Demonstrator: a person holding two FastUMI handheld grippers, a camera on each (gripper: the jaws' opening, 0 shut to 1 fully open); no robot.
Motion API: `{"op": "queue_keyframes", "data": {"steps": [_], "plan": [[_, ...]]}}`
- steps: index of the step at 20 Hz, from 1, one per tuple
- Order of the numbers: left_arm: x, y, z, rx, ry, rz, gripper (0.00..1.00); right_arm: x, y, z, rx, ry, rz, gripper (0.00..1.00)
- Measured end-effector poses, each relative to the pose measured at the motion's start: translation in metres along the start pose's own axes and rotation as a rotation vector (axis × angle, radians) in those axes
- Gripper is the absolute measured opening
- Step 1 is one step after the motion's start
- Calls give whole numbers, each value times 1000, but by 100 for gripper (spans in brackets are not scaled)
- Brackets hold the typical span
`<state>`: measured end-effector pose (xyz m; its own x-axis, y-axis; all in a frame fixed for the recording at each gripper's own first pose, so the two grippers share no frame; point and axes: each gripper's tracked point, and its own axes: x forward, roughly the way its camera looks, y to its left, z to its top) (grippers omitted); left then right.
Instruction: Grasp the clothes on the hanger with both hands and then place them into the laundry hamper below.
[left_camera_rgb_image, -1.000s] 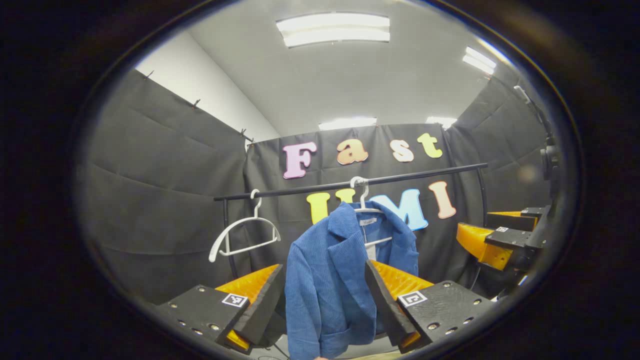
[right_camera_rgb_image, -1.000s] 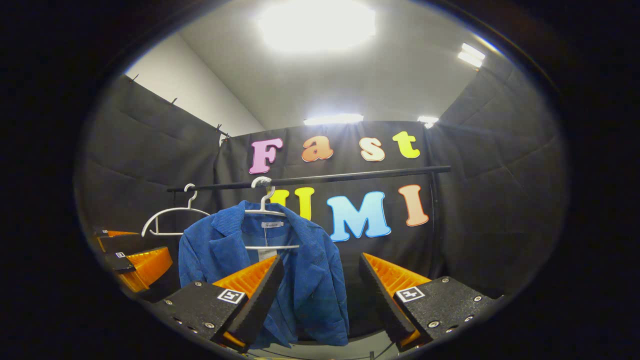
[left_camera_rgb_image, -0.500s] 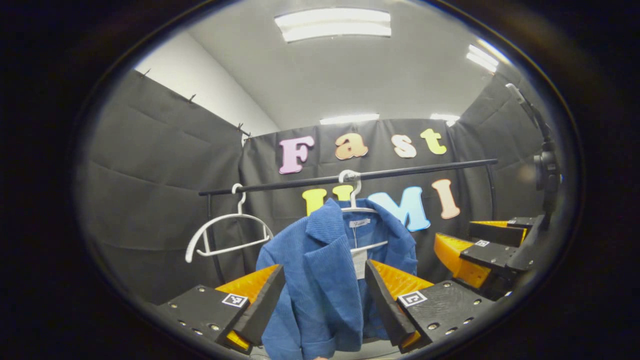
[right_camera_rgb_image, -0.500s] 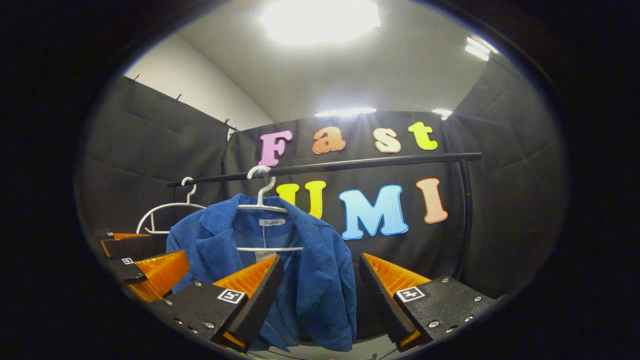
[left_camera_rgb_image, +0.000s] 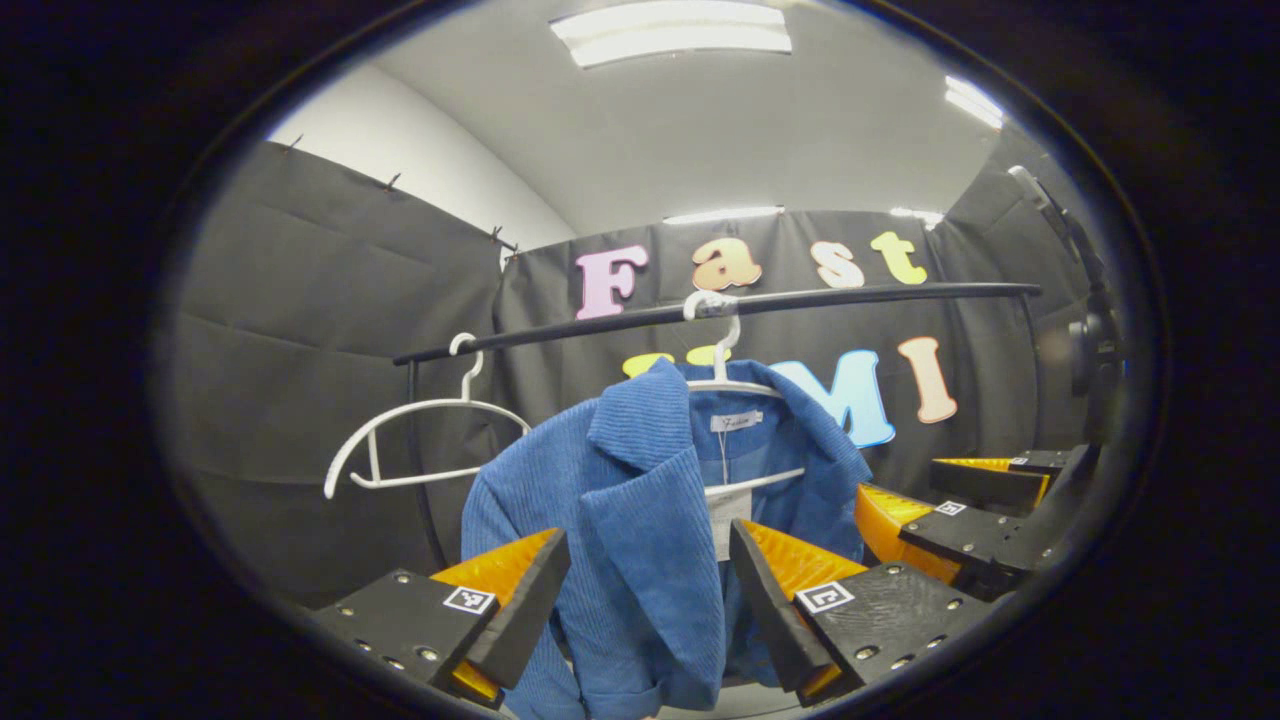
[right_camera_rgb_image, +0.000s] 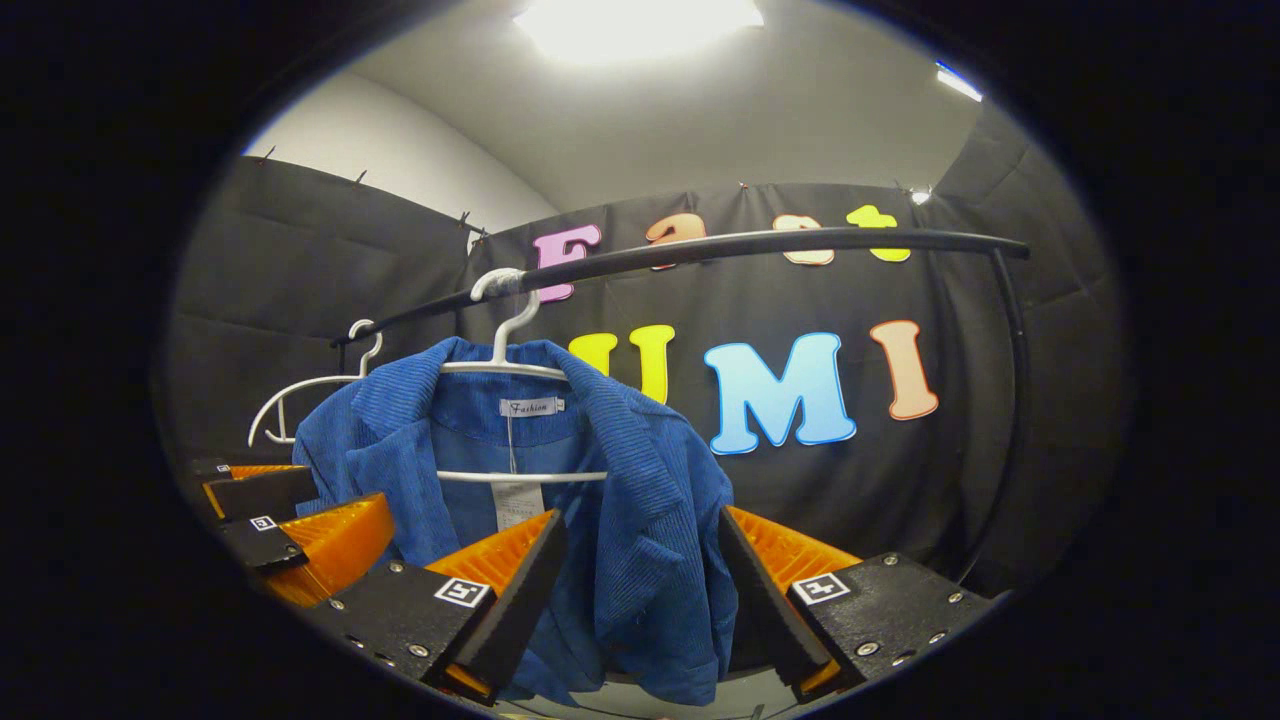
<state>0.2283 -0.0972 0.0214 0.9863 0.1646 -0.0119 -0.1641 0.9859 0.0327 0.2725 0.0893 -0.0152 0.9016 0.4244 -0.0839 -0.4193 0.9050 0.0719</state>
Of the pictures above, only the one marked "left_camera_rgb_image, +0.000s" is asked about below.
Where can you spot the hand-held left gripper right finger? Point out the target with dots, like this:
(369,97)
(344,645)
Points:
(775,610)

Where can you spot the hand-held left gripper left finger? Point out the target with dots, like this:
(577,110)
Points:
(525,610)

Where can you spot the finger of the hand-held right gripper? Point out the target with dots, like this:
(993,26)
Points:
(985,482)
(1000,545)

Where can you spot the white plastic clothes hanger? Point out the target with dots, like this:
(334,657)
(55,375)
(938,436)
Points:
(420,408)
(727,345)

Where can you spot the black metal clothes rack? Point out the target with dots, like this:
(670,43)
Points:
(850,297)

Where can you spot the dark equipment stand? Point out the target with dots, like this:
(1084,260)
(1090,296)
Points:
(1095,345)

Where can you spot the ceiling light panel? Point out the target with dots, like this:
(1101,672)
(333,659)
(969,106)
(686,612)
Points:
(722,215)
(670,30)
(973,100)
(917,214)

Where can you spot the black backdrop cloth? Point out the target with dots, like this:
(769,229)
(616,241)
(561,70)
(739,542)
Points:
(300,350)

